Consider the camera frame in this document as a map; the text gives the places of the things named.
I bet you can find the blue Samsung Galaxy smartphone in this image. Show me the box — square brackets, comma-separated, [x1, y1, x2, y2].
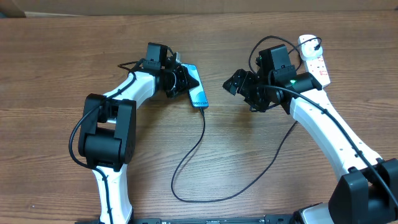
[182, 63, 209, 109]

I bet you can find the black USB charging cable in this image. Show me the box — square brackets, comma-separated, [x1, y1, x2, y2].
[170, 35, 323, 203]

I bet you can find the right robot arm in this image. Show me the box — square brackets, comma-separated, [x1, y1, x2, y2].
[223, 45, 397, 223]

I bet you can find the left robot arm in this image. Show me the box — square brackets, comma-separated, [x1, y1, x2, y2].
[70, 42, 208, 223]

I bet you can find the white USB charger plug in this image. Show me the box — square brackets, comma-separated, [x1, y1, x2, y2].
[298, 34, 323, 61]

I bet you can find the white power strip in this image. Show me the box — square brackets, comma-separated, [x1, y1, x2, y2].
[297, 34, 331, 88]

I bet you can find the brown cardboard backdrop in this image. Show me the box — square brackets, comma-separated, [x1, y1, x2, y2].
[1, 0, 397, 17]

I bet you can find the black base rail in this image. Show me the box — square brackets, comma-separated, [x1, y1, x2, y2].
[74, 213, 312, 224]

